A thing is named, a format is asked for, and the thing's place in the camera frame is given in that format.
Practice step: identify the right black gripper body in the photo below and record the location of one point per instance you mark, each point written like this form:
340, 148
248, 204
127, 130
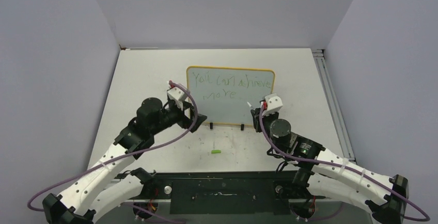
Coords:
266, 121

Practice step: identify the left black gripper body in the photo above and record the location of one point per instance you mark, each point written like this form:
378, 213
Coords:
186, 122

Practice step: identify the yellow framed whiteboard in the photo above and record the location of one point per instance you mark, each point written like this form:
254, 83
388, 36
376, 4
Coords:
222, 93

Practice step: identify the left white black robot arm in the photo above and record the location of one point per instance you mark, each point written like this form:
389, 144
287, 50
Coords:
113, 161

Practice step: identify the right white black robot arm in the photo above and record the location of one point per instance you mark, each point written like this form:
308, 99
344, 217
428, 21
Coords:
321, 172

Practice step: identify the metal wire whiteboard stand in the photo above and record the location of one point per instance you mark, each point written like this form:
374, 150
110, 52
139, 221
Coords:
239, 126

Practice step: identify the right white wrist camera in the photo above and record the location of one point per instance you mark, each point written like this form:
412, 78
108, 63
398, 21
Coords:
271, 104

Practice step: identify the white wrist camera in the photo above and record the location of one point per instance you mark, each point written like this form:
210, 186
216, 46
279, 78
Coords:
271, 104
177, 93

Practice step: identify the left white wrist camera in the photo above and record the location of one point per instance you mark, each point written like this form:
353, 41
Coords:
177, 93

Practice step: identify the front aluminium frame rail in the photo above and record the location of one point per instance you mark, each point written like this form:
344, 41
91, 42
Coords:
205, 193

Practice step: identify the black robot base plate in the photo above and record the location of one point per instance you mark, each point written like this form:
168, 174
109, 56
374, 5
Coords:
231, 193

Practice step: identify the right aluminium rail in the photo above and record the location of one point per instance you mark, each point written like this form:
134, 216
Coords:
339, 122

